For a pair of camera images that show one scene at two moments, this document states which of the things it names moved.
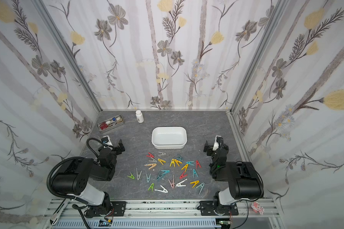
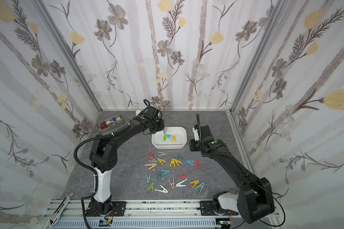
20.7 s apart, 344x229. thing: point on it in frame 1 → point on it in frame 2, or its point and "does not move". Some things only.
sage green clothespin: [201, 185] does not move
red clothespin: [150, 155] does not move
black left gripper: [116, 149] → [162, 126]
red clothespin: [197, 163] does not move
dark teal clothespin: [179, 158] does not move
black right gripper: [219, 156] → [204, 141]
